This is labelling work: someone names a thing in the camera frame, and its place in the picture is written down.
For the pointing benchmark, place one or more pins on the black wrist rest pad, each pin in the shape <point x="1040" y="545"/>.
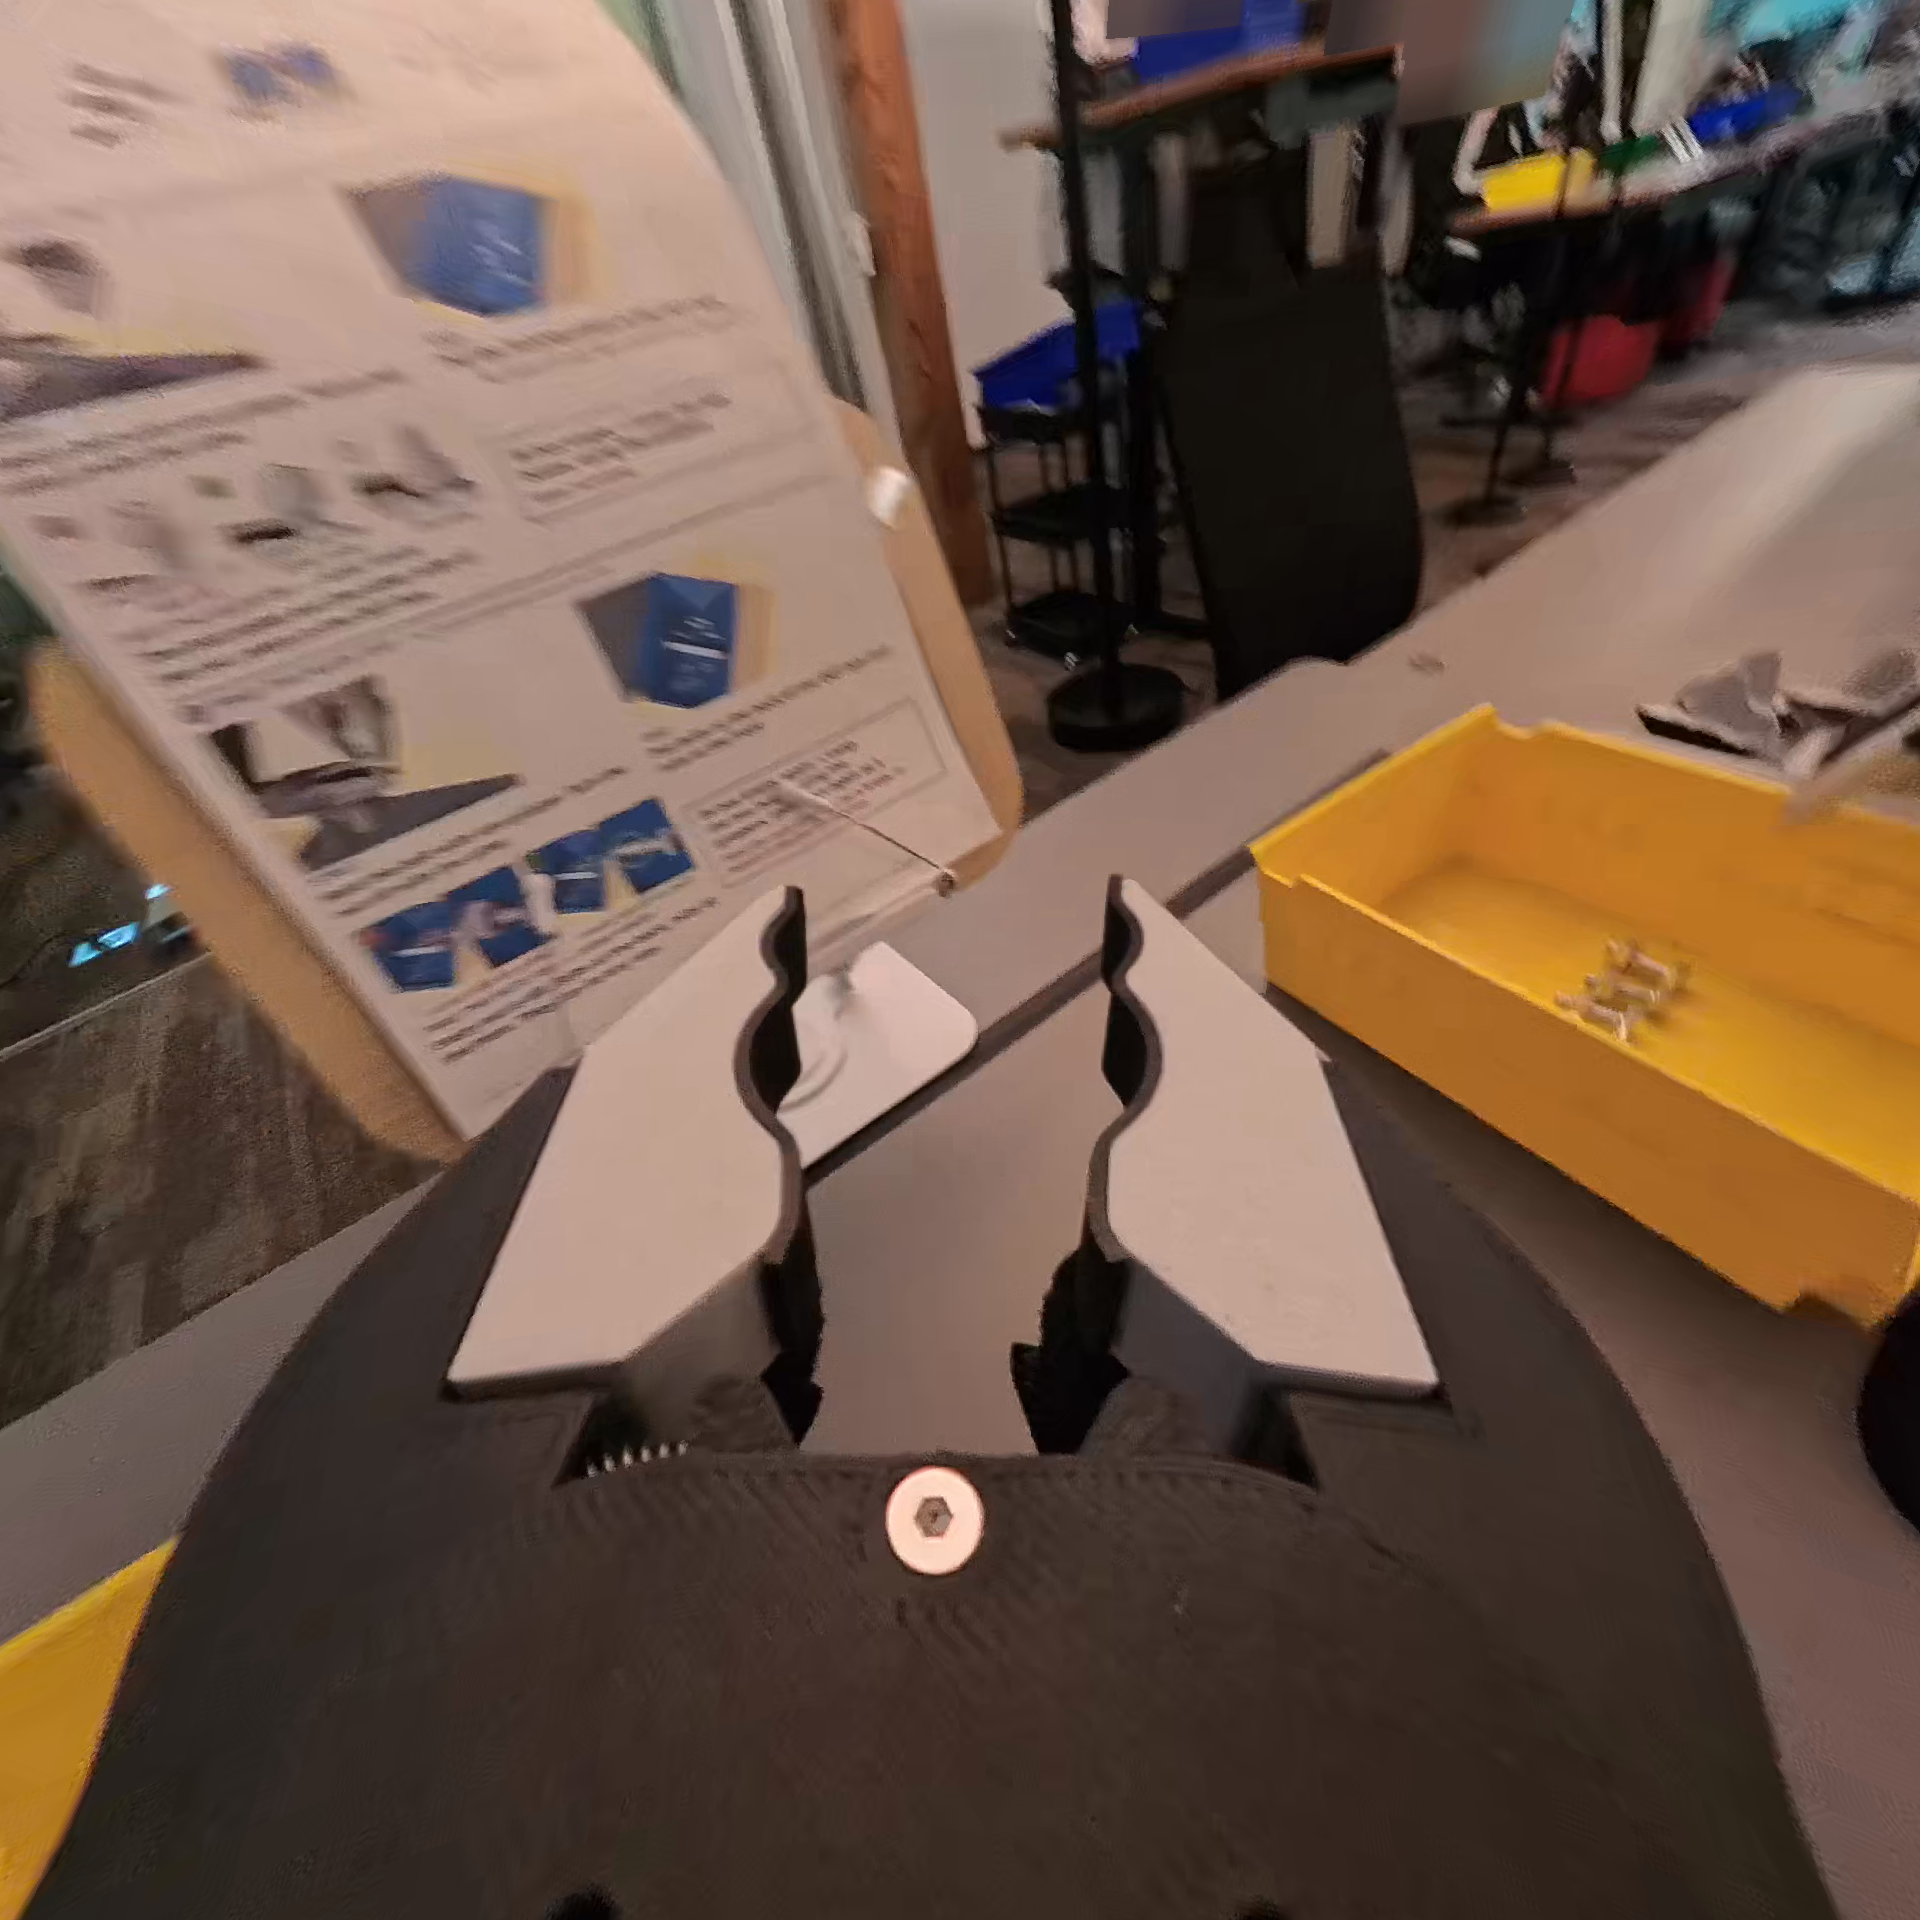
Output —
<point x="1892" y="1424"/>

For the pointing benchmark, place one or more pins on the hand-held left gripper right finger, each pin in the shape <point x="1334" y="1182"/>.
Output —
<point x="1260" y="1214"/>

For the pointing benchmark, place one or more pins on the black pole stand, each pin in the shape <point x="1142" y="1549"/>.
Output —
<point x="1118" y="705"/>

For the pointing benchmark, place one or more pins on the white stand base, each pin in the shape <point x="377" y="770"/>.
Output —
<point x="900" y="1036"/>

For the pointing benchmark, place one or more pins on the black mesh chair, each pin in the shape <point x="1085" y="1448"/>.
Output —
<point x="1290" y="480"/>

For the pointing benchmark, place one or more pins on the blue storage bin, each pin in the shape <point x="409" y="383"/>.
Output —
<point x="1049" y="359"/>

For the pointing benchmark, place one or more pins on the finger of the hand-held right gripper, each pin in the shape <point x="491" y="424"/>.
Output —
<point x="1875" y="705"/>
<point x="1723" y="714"/>

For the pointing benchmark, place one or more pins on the printed instruction sheet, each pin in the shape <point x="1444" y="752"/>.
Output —
<point x="451" y="524"/>

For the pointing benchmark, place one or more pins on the yellow plastic bin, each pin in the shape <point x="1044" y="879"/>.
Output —
<point x="59" y="1711"/>
<point x="1500" y="1141"/>

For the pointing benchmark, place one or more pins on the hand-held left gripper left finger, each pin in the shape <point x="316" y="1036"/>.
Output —
<point x="645" y="1201"/>

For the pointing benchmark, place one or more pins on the instruction sheet on stand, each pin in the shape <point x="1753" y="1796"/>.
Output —
<point x="931" y="630"/>

